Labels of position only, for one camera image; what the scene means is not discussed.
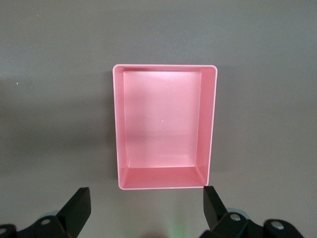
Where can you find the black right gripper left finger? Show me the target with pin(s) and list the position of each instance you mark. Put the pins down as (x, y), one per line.
(74, 213)

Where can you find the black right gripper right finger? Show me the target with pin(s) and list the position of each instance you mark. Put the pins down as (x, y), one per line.
(223, 223)

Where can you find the pink plastic box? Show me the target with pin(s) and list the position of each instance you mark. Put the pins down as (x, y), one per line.
(163, 119)

